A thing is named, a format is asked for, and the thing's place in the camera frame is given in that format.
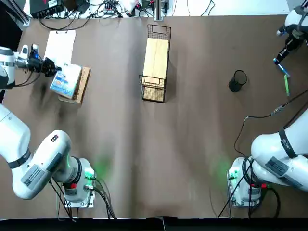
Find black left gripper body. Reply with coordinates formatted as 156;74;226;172
26;55;48;76

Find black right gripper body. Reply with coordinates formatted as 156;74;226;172
284;32;303;52

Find blue marker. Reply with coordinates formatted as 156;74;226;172
274;59;291;78

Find blue comic book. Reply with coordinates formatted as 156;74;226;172
50;64;82;98

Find green marker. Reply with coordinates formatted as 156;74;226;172
283;75;290;97

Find black mesh pen holder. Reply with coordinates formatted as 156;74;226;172
228;69;248;93

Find clipboard with white paper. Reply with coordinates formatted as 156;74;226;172
44;30;77;67

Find black electronics box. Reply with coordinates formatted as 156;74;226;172
28;0;66;19

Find black power adapter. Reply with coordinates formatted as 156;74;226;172
76;2;90;14

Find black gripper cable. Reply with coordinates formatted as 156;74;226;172
4;68;43;90

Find aluminium frame rail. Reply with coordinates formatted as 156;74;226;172
13;0;31;27

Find black cable with silver connector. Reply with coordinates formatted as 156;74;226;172
233;89;308;154

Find black wire shelf wooden boards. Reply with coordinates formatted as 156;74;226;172
139;24;172;103

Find aluminium post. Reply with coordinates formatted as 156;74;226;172
154;0;167;21

